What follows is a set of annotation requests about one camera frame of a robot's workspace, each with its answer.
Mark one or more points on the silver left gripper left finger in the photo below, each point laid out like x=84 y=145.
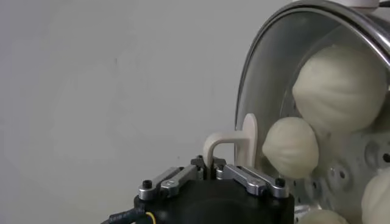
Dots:
x=179 y=179

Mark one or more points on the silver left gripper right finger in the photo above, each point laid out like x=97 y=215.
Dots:
x=253 y=182

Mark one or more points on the white steamed baozi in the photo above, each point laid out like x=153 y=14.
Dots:
x=291 y=147
x=377 y=196
x=323 y=217
x=339 y=88

